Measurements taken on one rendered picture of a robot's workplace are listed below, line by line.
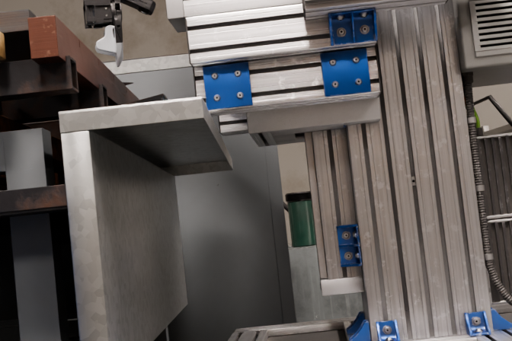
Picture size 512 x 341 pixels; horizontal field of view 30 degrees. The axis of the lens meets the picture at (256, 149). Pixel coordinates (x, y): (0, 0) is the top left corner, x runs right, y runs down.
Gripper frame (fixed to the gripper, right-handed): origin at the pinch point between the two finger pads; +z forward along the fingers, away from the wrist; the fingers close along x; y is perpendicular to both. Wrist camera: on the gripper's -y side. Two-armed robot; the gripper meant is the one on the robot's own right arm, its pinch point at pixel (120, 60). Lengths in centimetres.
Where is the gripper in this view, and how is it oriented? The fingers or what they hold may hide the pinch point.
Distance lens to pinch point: 220.3
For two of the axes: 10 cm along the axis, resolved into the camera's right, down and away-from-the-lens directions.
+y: -9.7, 0.9, -2.3
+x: 2.2, -1.0, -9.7
